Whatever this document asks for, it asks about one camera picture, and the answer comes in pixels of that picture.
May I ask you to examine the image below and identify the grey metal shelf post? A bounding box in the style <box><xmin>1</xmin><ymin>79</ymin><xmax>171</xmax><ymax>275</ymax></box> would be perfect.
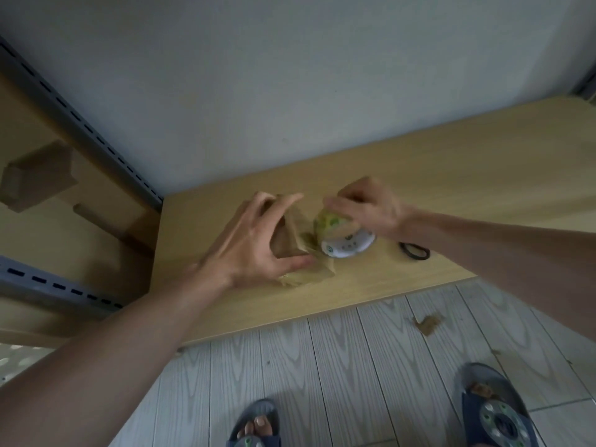
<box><xmin>569</xmin><ymin>64</ymin><xmax>596</xmax><ymax>106</ymax></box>

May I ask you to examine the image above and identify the small brown cardboard box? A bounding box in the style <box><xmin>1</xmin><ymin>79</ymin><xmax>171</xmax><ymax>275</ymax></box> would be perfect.
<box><xmin>237</xmin><ymin>194</ymin><xmax>339</xmax><ymax>290</ymax></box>

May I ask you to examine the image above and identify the crumpled brown tape scrap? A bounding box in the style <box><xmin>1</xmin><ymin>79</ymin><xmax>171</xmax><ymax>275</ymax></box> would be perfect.
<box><xmin>412</xmin><ymin>314</ymin><xmax>443</xmax><ymax>337</ymax></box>

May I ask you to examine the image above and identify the person's blue slipper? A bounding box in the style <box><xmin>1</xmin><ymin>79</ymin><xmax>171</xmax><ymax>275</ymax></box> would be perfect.
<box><xmin>461</xmin><ymin>362</ymin><xmax>544</xmax><ymax>447</ymax></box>
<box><xmin>227</xmin><ymin>398</ymin><xmax>281</xmax><ymax>447</ymax></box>

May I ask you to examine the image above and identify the person's left foot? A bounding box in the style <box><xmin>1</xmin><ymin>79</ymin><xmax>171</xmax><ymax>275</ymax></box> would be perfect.
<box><xmin>237</xmin><ymin>415</ymin><xmax>274</xmax><ymax>440</ymax></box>

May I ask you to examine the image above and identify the grey slotted shelf upright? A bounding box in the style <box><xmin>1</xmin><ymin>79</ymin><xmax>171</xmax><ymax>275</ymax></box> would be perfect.
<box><xmin>0</xmin><ymin>36</ymin><xmax>165</xmax><ymax>211</ymax></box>

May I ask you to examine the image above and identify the black hair tie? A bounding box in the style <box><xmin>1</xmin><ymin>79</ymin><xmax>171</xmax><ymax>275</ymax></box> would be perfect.
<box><xmin>399</xmin><ymin>241</ymin><xmax>431</xmax><ymax>261</ymax></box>

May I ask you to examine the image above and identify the clear packing tape roll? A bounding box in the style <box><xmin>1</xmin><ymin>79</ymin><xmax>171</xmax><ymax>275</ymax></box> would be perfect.
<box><xmin>313</xmin><ymin>204</ymin><xmax>377</xmax><ymax>260</ymax></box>

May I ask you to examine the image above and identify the person's left blue slipper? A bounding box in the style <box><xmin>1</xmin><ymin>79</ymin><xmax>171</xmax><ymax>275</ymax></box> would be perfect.
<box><xmin>227</xmin><ymin>398</ymin><xmax>281</xmax><ymax>447</ymax></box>

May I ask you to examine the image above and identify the person's right forearm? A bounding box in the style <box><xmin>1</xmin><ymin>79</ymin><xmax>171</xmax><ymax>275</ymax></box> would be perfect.
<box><xmin>400</xmin><ymin>211</ymin><xmax>596</xmax><ymax>341</ymax></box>

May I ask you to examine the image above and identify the person's right blue slipper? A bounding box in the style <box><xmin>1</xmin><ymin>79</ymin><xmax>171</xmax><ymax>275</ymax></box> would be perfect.
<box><xmin>461</xmin><ymin>362</ymin><xmax>544</xmax><ymax>447</ymax></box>

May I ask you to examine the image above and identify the person's left hand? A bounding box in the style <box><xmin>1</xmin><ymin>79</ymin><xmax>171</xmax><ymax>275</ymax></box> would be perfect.
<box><xmin>199</xmin><ymin>191</ymin><xmax>318</xmax><ymax>290</ymax></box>

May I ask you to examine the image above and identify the person's left forearm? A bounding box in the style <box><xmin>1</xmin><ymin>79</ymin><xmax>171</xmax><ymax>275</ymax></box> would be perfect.
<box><xmin>0</xmin><ymin>264</ymin><xmax>233</xmax><ymax>447</ymax></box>

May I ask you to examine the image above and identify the person's right hand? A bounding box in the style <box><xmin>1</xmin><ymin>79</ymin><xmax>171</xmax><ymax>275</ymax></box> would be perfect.
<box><xmin>323</xmin><ymin>176</ymin><xmax>411</xmax><ymax>241</ymax></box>

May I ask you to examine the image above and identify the grey slotted shelf beam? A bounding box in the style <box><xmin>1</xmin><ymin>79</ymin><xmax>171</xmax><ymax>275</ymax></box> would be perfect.
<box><xmin>0</xmin><ymin>255</ymin><xmax>124</xmax><ymax>319</ymax></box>

